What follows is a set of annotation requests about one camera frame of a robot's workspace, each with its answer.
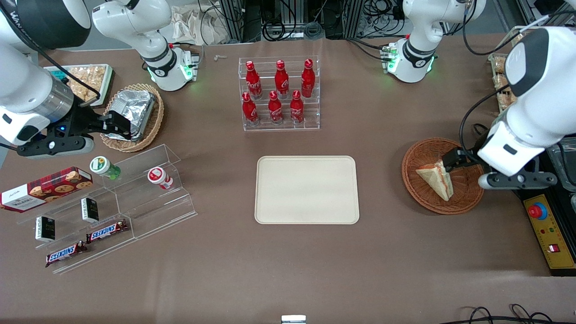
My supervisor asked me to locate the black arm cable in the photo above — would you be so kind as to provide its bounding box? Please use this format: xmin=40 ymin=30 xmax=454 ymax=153
xmin=0 ymin=9 xmax=102 ymax=108
xmin=459 ymin=85 xmax=511 ymax=153

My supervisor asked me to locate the green drink bottle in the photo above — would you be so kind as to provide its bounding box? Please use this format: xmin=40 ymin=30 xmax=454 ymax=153
xmin=90 ymin=156 xmax=121 ymax=180

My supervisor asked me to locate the red cola bottle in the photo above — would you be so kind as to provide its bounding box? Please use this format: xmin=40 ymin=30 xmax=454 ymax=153
xmin=301 ymin=59 xmax=316 ymax=99
xmin=268 ymin=91 xmax=284 ymax=126
xmin=245 ymin=61 xmax=263 ymax=100
xmin=290 ymin=90 xmax=305 ymax=125
xmin=242 ymin=92 xmax=261 ymax=127
xmin=274 ymin=60 xmax=290 ymax=99

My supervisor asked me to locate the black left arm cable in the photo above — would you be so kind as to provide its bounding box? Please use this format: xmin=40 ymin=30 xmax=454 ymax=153
xmin=459 ymin=85 xmax=511 ymax=153

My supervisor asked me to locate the silver foil container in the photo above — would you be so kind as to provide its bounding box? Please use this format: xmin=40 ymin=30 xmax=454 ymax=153
xmin=103 ymin=90 xmax=157 ymax=142

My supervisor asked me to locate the brown snickers bar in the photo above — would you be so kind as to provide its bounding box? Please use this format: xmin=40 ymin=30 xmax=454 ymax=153
xmin=85 ymin=220 xmax=129 ymax=244
xmin=45 ymin=241 xmax=88 ymax=268

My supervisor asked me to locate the red white yogurt bottle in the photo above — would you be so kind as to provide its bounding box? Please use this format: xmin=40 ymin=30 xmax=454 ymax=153
xmin=148 ymin=167 xmax=174 ymax=190

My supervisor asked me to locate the crumpled beige paper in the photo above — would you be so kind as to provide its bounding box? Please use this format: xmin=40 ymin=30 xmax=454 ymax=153
xmin=171 ymin=5 xmax=225 ymax=45

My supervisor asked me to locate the aluminium equipment frame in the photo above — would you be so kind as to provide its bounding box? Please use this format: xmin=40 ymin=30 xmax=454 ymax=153
xmin=218 ymin=0 xmax=405 ymax=42

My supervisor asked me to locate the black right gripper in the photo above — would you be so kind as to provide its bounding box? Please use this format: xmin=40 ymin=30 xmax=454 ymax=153
xmin=45 ymin=106 xmax=133 ymax=140

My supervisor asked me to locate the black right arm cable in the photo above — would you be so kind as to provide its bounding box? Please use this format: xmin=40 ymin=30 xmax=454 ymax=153
xmin=0 ymin=9 xmax=102 ymax=108

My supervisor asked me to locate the wire rack with snacks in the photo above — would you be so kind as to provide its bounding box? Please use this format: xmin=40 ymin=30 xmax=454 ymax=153
xmin=488 ymin=53 xmax=518 ymax=113

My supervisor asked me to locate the yellow black control box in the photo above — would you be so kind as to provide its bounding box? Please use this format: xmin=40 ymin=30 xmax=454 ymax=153
xmin=513 ymin=189 xmax=576 ymax=276

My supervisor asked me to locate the red tartan cookie box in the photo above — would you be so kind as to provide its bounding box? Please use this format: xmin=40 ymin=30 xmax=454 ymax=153
xmin=0 ymin=166 xmax=94 ymax=213

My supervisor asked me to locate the brown round wicker basket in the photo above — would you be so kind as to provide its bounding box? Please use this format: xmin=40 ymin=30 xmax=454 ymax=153
xmin=401 ymin=137 xmax=486 ymax=215

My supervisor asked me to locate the triangular sandwich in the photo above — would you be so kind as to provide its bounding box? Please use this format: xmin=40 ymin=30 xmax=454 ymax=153
xmin=415 ymin=161 xmax=454 ymax=202

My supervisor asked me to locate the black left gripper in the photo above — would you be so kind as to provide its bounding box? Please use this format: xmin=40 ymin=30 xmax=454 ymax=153
xmin=443 ymin=148 xmax=489 ymax=174

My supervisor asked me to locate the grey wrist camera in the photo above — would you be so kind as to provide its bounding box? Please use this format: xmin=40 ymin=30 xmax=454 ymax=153
xmin=17 ymin=135 xmax=95 ymax=159
xmin=478 ymin=171 xmax=558 ymax=190

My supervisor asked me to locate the clear acrylic stepped shelf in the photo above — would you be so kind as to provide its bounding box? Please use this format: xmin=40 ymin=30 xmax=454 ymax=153
xmin=17 ymin=144 xmax=198 ymax=275

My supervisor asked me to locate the small black white box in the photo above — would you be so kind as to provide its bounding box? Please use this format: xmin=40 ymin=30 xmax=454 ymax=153
xmin=81 ymin=198 xmax=99 ymax=223
xmin=35 ymin=216 xmax=56 ymax=243

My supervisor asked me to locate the clear acrylic bottle rack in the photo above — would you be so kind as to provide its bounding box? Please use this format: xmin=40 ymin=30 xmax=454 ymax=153
xmin=238 ymin=56 xmax=321 ymax=132

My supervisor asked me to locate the black floor cable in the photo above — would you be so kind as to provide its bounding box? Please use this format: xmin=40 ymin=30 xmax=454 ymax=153
xmin=450 ymin=304 xmax=576 ymax=324

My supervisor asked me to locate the teal tray of crackers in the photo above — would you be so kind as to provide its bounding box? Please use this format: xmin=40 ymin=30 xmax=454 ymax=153
xmin=44 ymin=64 xmax=115 ymax=108

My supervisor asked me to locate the beige rectangular tray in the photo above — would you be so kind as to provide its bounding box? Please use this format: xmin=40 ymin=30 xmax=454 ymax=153
xmin=255 ymin=156 xmax=360 ymax=225

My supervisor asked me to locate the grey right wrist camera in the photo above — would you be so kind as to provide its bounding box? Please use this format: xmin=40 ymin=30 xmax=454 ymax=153
xmin=17 ymin=135 xmax=95 ymax=159

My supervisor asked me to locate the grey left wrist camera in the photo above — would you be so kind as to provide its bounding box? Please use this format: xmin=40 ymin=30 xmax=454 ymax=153
xmin=478 ymin=171 xmax=558 ymax=190

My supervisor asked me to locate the light tan wicker basket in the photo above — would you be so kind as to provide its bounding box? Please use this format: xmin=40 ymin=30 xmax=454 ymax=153
xmin=100 ymin=83 xmax=164 ymax=153

